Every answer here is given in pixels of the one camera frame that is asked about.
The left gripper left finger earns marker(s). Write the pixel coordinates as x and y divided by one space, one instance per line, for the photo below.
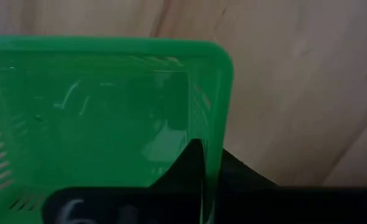
186 186

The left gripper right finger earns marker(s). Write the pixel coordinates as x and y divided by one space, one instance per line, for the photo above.
242 193

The green plastic basket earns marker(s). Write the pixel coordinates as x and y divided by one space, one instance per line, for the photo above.
109 109

